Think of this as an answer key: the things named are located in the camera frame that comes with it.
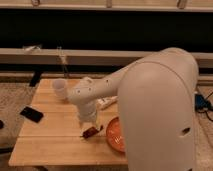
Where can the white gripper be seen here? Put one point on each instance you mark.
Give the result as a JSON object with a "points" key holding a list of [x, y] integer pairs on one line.
{"points": [[88, 113]]}

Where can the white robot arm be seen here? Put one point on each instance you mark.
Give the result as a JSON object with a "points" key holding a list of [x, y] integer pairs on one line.
{"points": [[156, 106]]}

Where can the orange bowl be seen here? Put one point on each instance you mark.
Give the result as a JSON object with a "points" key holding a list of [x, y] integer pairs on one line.
{"points": [[114, 136]]}

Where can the wooden table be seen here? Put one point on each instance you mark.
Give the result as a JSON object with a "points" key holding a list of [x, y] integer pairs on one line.
{"points": [[57, 138]]}

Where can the white plastic cup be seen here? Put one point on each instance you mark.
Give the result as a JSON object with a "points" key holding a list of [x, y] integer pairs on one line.
{"points": [[60, 88]]}

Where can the black phone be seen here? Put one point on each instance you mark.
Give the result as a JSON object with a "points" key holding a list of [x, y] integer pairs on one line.
{"points": [[32, 114]]}

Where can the blue device on floor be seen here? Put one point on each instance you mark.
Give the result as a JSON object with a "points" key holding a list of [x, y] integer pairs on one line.
{"points": [[201, 102]]}

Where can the grey horizontal rail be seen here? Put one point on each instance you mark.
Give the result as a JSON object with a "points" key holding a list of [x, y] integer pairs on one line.
{"points": [[73, 57]]}

